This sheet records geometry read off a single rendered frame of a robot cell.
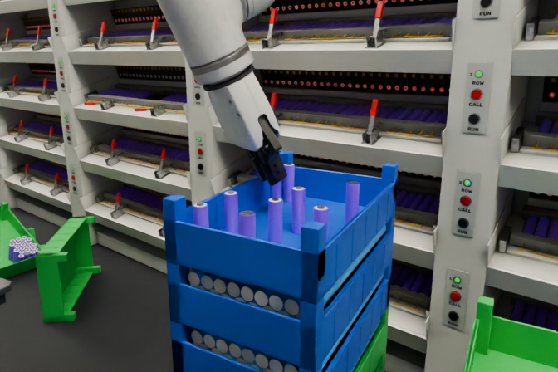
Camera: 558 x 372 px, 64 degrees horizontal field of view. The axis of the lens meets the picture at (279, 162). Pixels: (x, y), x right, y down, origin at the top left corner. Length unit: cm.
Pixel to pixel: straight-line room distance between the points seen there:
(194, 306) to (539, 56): 64
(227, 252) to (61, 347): 89
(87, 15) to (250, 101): 127
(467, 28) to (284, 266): 55
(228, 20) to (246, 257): 29
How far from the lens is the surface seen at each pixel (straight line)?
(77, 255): 168
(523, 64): 84
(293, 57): 102
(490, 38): 85
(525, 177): 86
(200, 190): 128
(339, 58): 96
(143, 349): 127
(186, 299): 57
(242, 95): 58
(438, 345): 103
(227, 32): 58
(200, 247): 52
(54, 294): 141
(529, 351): 73
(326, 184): 75
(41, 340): 139
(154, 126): 140
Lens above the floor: 72
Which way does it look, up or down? 14 degrees down
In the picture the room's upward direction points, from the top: straight up
